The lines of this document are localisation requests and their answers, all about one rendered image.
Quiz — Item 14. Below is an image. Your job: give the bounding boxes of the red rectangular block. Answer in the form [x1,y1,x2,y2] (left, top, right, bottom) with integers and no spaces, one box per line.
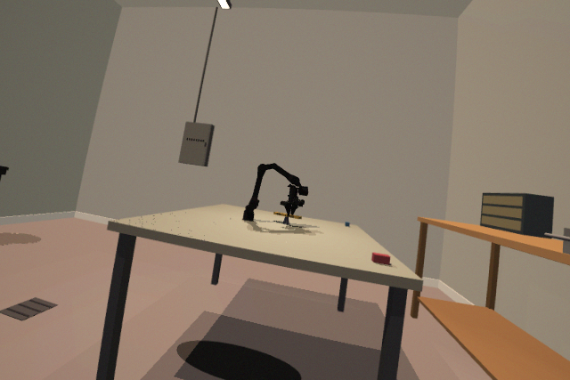
[372,253,390,265]

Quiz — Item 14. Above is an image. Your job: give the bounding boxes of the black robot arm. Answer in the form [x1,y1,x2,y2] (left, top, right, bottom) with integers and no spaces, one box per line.
[242,163,308,222]

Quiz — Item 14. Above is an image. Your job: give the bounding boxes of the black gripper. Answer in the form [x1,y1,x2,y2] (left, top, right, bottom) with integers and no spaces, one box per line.
[280,194,298,216]

